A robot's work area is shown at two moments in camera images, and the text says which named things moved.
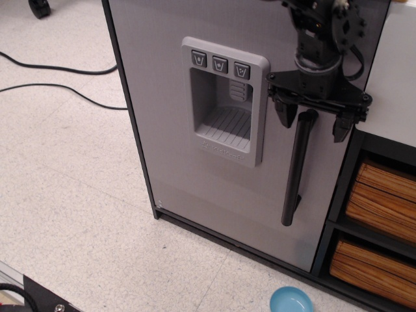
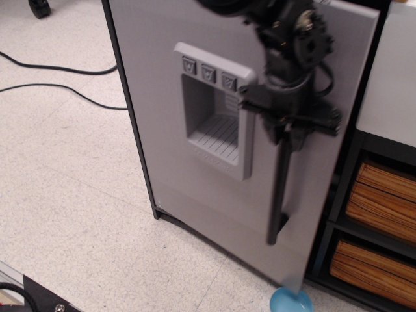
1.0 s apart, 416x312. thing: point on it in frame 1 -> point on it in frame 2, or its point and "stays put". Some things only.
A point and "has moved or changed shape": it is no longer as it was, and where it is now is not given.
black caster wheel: (39, 8) stays put
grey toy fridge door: (219, 157) has moved or changed shape
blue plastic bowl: (290, 299) stays put
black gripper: (319, 83) -> (292, 101)
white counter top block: (392, 81) stays put
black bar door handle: (292, 199) -> (278, 188)
